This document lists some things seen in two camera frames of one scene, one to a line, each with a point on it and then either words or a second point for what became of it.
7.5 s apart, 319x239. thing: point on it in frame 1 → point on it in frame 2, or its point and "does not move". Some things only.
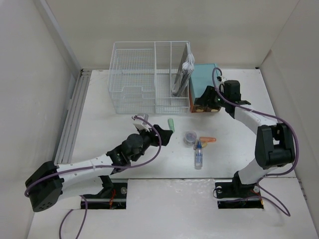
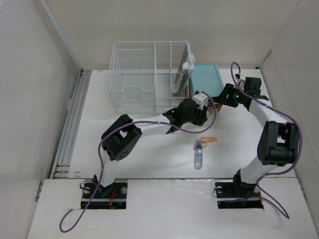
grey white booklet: [184, 72] does not move
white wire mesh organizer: [142, 76] does not move
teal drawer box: [201, 77] does not move
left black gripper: [151, 134] → [201, 117]
